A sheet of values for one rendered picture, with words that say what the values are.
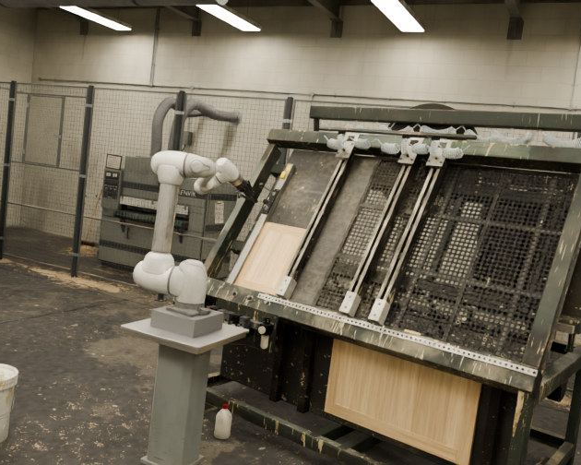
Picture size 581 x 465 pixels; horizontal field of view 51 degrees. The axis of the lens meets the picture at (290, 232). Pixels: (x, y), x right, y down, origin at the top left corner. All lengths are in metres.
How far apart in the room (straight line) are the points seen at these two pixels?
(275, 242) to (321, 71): 5.69
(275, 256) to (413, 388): 1.17
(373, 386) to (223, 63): 7.43
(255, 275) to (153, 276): 0.83
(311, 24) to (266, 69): 0.96
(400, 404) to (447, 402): 0.28
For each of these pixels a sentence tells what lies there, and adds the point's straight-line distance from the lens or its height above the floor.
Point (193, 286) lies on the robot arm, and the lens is 3.21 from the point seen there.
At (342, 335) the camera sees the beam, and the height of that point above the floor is 0.80.
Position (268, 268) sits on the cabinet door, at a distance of 3.83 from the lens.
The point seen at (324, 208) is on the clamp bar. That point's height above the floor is 1.45.
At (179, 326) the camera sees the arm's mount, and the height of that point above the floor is 0.79.
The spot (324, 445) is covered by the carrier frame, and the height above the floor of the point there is 0.16.
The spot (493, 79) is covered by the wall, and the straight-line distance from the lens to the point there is 8.61.
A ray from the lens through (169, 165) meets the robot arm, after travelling 3.26.
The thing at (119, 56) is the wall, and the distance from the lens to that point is 11.54.
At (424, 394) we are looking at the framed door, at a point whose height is 0.55.
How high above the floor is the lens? 1.61
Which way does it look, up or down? 5 degrees down
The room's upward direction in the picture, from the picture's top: 7 degrees clockwise
